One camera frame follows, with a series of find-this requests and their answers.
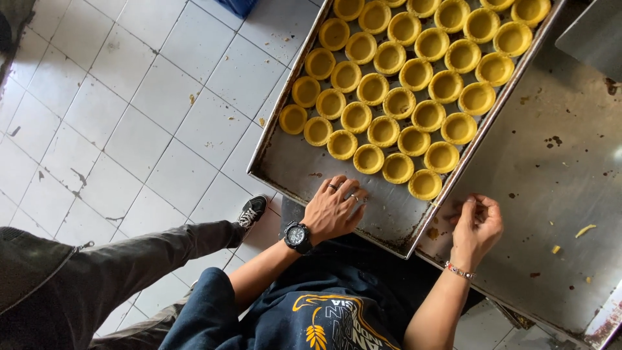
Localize black and white sneaker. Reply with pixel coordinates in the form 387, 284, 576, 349
236, 194, 269, 229

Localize person's left hand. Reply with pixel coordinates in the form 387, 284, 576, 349
301, 175, 369, 245

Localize blue plastic crate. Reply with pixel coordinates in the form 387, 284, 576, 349
214, 0, 260, 19

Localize rows of yellow tart shells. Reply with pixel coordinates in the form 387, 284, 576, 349
278, 0, 552, 201

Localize person's right hand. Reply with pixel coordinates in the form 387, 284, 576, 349
448, 194, 504, 273

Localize dark grey trousers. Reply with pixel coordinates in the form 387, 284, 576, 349
0, 220, 248, 350

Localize empty steel tray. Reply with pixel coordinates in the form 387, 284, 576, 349
555, 0, 622, 83

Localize large metal baking tray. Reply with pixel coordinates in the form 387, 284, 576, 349
246, 0, 569, 260

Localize black wrist watch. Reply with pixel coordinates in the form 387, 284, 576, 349
283, 221, 315, 256

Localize dark blue printed shirt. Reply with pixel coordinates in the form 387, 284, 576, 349
158, 233, 472, 350

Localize beaded bracelet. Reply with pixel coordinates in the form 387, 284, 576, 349
443, 261, 477, 282

